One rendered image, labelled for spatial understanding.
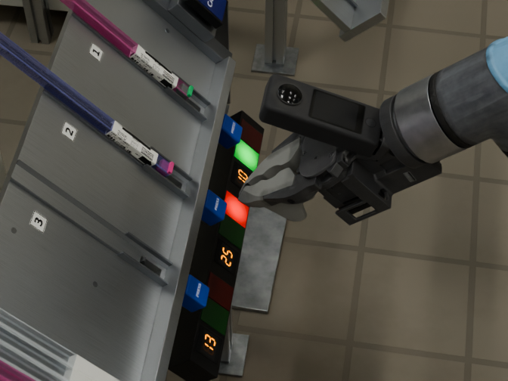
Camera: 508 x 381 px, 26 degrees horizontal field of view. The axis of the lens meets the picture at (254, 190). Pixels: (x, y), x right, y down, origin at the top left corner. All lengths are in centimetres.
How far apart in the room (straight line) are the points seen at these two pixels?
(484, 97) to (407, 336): 99
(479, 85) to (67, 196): 39
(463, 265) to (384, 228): 16
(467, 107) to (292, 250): 106
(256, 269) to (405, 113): 99
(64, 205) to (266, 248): 99
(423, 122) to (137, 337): 33
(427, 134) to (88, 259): 33
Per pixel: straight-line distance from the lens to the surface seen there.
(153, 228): 110
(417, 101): 100
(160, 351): 103
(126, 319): 104
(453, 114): 98
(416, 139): 100
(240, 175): 124
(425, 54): 236
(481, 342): 192
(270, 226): 201
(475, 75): 97
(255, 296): 192
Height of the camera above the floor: 161
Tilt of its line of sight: 51 degrees down
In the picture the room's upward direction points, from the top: straight up
